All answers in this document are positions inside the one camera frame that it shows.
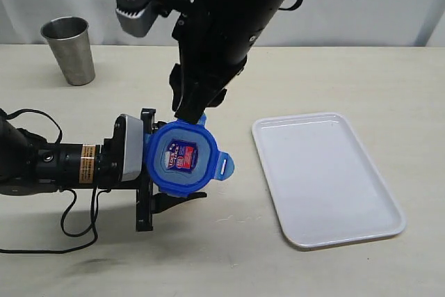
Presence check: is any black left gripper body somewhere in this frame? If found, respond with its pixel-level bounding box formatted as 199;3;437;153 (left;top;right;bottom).
97;108;158;232

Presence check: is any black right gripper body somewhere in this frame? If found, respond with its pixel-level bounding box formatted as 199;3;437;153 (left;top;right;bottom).
169;58;247;112

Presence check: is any blue plastic lid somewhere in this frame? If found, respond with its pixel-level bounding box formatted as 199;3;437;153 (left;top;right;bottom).
143;115;235;198

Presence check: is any stainless steel cup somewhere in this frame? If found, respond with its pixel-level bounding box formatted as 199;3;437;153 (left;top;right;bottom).
40;16;95;86

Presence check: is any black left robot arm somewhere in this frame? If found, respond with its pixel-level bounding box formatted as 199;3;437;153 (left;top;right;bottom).
1;109;207;232

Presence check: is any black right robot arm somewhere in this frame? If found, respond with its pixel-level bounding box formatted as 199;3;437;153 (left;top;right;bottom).
170;0;303;124

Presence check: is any white rectangular tray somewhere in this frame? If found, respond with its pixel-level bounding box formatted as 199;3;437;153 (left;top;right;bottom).
252;112;407;250

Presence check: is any white backdrop curtain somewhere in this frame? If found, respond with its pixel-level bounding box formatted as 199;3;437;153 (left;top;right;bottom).
1;0;444;47

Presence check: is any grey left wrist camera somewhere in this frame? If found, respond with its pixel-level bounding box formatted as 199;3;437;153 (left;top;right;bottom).
120;114;144;182

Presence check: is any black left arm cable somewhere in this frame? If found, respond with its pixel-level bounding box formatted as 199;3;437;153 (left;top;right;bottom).
0;108;108;255

